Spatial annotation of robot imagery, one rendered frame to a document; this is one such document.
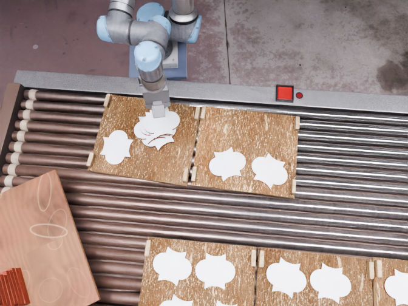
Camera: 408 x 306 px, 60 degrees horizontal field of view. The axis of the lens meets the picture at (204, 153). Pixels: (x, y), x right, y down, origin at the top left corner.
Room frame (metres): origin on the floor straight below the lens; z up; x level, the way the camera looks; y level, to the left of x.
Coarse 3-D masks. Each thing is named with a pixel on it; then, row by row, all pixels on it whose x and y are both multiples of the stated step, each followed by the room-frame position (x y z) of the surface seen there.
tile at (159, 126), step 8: (168, 112) 0.63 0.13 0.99; (144, 120) 0.60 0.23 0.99; (152, 120) 0.60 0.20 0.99; (160, 120) 0.60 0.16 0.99; (168, 120) 0.59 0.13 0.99; (176, 120) 0.59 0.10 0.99; (144, 128) 0.57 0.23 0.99; (152, 128) 0.56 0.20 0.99; (160, 128) 0.56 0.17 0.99; (168, 128) 0.56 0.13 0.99
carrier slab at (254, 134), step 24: (216, 120) 0.60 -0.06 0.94; (240, 120) 0.59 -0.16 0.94; (264, 120) 0.58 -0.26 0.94; (288, 120) 0.57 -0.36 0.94; (216, 144) 0.49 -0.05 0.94; (240, 144) 0.48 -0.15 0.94; (264, 144) 0.48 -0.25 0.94; (288, 144) 0.47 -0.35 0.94; (288, 168) 0.37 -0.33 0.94; (264, 192) 0.28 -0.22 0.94; (288, 192) 0.27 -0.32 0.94
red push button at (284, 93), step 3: (279, 87) 0.73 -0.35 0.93; (282, 87) 0.73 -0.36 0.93; (285, 87) 0.73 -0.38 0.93; (288, 87) 0.73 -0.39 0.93; (291, 87) 0.73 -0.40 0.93; (279, 90) 0.72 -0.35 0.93; (282, 90) 0.72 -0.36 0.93; (285, 90) 0.72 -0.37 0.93; (288, 90) 0.72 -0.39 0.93; (291, 90) 0.71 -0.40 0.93; (279, 93) 0.70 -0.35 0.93; (282, 93) 0.70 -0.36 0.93; (285, 93) 0.70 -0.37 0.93; (288, 93) 0.70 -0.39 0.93; (291, 93) 0.70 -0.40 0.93; (279, 96) 0.69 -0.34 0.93; (282, 96) 0.69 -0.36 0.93; (285, 96) 0.69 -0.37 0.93; (288, 96) 0.69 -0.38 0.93; (291, 96) 0.69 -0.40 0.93; (285, 99) 0.68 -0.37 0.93; (288, 99) 0.68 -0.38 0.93
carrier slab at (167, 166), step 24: (120, 96) 0.75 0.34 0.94; (120, 120) 0.64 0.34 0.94; (192, 120) 0.61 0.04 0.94; (96, 144) 0.54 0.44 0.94; (168, 144) 0.51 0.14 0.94; (192, 144) 0.50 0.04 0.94; (96, 168) 0.43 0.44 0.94; (120, 168) 0.42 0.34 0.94; (144, 168) 0.42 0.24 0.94; (168, 168) 0.41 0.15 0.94
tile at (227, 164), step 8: (216, 152) 0.45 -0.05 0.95; (224, 152) 0.45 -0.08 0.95; (232, 152) 0.45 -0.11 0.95; (216, 160) 0.42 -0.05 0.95; (224, 160) 0.42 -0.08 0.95; (232, 160) 0.42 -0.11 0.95; (240, 160) 0.41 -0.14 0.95; (216, 168) 0.39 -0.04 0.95; (224, 168) 0.39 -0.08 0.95; (232, 168) 0.38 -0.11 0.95; (240, 168) 0.38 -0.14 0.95; (224, 176) 0.35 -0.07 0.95; (232, 176) 0.35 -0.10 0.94; (240, 176) 0.35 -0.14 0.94
